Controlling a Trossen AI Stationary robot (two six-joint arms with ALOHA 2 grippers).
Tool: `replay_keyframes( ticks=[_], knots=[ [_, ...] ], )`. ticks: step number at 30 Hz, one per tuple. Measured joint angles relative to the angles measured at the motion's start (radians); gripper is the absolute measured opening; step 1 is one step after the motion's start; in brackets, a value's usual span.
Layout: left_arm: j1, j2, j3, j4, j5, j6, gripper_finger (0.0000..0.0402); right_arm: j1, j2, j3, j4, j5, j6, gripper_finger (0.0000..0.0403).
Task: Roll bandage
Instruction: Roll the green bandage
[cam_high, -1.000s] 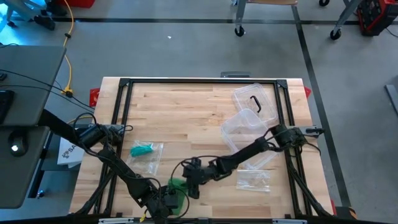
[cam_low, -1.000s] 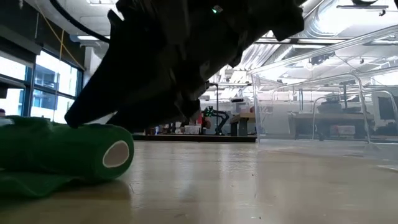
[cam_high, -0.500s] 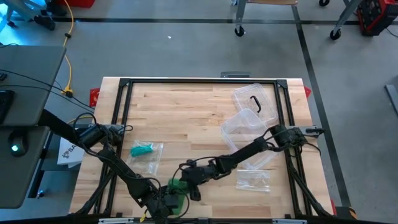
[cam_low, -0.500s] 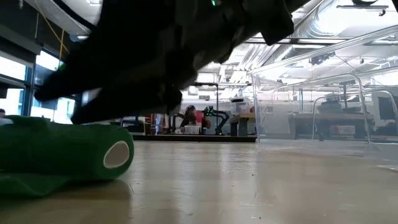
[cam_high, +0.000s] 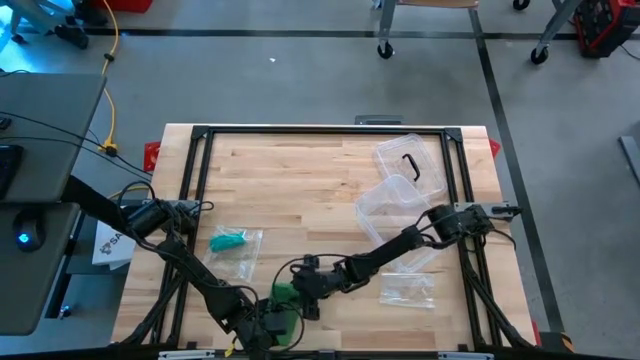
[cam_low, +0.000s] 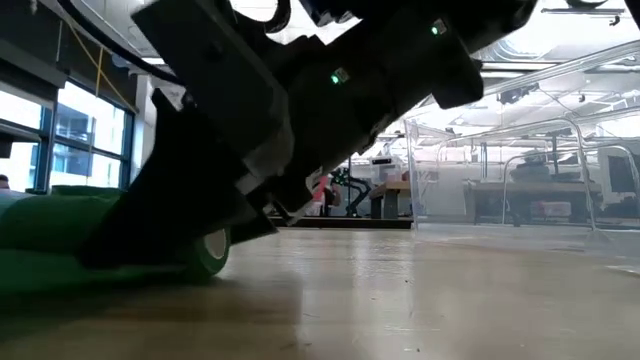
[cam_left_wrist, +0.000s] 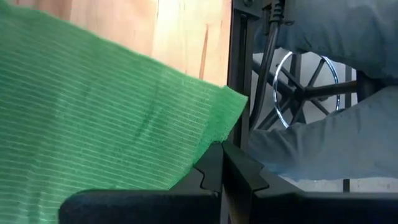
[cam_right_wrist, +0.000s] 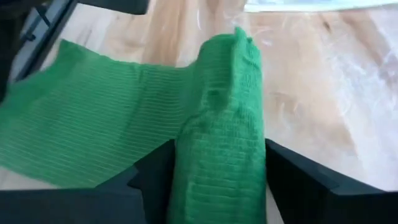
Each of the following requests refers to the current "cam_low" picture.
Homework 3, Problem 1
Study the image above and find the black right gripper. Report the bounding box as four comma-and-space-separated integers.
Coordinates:
273, 14, 486, 215

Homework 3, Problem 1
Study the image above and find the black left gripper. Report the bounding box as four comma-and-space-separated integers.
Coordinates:
78, 0, 297, 270

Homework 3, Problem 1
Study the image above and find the light green elastic bandage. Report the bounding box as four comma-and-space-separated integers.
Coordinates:
0, 184, 233, 297

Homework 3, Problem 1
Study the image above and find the clear plastic lidded container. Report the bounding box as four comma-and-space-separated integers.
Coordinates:
403, 117, 640, 266

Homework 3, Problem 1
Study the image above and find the wooden workbench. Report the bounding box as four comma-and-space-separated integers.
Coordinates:
369, 180, 417, 220

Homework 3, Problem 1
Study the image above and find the large window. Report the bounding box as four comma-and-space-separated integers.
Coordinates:
0, 74, 135, 194

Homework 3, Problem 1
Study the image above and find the black computer monitor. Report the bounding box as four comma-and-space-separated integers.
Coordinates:
607, 154, 637, 194

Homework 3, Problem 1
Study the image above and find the yellow hanging cable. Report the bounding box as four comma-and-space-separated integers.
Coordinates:
63, 19, 140, 117

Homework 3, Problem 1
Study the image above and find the black left camera cable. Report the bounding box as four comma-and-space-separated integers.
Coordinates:
54, 0, 187, 87

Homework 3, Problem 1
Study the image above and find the black ceiling camera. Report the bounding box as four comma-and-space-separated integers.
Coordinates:
497, 82, 541, 106

